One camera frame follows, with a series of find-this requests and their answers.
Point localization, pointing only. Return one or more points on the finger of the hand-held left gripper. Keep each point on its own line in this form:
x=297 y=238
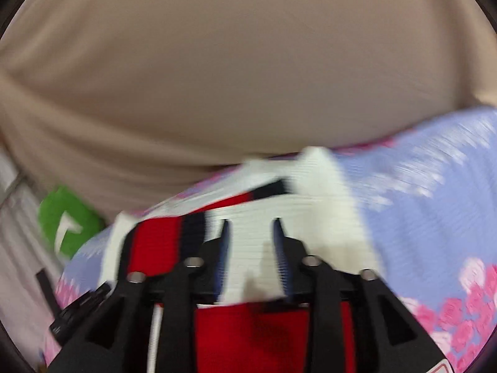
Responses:
x=79 y=311

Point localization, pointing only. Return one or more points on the white red navy knitted sweater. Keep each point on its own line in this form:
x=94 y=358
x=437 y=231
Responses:
x=314 y=209

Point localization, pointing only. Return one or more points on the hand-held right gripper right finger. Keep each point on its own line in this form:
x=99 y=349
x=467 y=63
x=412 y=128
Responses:
x=280 y=264

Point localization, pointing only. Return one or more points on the pink and blue floral bedsheet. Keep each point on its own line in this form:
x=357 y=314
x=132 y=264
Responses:
x=411 y=202

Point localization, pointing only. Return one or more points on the beige draped cloth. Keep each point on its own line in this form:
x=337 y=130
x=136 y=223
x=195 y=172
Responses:
x=233 y=66

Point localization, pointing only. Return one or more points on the green cushion with white mark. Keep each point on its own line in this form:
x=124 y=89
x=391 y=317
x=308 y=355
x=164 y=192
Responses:
x=58 y=213

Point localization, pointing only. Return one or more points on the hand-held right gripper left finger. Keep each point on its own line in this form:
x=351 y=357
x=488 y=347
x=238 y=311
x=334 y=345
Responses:
x=222 y=264

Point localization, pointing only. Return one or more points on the pale satin curtain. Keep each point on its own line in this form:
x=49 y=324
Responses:
x=19 y=241

